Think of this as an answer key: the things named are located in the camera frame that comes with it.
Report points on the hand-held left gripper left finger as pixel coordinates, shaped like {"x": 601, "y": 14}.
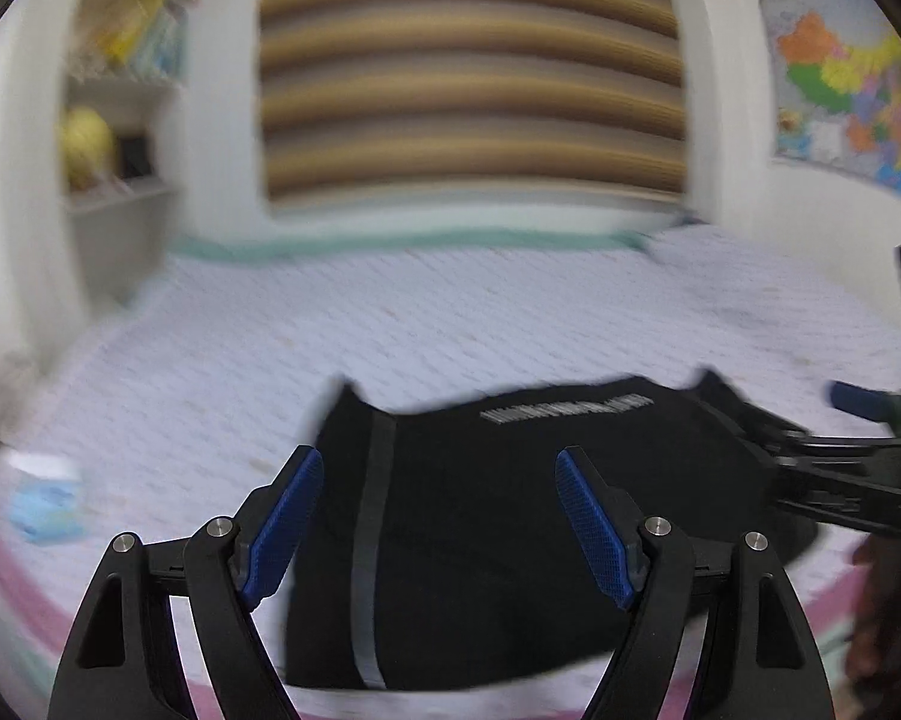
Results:
{"x": 282, "y": 525}

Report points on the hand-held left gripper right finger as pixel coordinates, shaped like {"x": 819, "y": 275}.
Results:
{"x": 593, "y": 525}

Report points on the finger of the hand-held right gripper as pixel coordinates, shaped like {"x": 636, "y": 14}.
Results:
{"x": 863, "y": 399}
{"x": 855, "y": 480}

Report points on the black shorts garment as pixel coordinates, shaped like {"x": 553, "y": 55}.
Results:
{"x": 480, "y": 510}

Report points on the person's right hand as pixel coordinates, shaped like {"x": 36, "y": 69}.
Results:
{"x": 889, "y": 607}

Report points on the bed with white sheet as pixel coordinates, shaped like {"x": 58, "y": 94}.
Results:
{"x": 270, "y": 352}

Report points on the light blue tissue pack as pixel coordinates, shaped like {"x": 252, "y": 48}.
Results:
{"x": 45, "y": 502}

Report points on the white bookshelf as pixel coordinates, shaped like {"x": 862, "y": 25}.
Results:
{"x": 120, "y": 240}

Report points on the striped brown window blind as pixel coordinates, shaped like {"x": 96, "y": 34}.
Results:
{"x": 465, "y": 90}

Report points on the row of colourful books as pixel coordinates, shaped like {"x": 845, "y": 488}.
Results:
{"x": 147, "y": 7}

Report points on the colourful wall map poster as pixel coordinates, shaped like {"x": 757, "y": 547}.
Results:
{"x": 848, "y": 82}

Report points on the dark picture frame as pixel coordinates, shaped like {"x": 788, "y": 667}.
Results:
{"x": 135, "y": 156}

